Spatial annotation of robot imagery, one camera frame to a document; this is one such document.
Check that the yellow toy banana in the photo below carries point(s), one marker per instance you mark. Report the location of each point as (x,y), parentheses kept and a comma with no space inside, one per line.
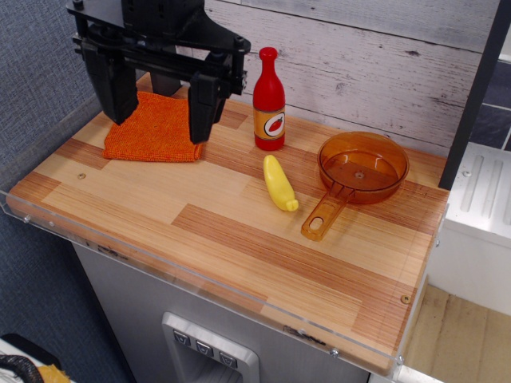
(278,186)

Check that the orange knitted cloth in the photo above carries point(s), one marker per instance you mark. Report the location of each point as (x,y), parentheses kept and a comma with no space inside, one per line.
(157,131)

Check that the white toy sink unit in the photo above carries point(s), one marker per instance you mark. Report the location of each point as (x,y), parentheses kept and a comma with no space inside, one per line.
(471,258)

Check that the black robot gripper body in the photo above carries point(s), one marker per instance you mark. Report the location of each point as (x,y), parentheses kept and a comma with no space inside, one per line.
(176,38)

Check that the orange transparent toy pan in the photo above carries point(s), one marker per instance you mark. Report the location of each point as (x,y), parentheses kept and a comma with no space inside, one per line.
(355,167)

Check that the yellow object bottom corner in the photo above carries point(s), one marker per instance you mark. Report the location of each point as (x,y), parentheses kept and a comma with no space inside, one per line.
(52,374)

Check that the silver toy fridge cabinet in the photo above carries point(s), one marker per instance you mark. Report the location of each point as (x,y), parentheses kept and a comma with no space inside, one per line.
(172,333)

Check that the red toy sauce bottle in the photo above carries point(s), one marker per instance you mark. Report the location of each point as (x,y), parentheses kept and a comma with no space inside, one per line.
(269,104)

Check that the black vertical post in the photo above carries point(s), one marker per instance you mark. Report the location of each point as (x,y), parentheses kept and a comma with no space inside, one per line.
(489,58)

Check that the clear acrylic table guard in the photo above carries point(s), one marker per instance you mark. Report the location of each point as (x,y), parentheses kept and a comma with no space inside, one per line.
(211,228)

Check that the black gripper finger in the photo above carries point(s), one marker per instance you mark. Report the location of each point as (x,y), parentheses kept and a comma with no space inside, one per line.
(113,81)
(206,98)

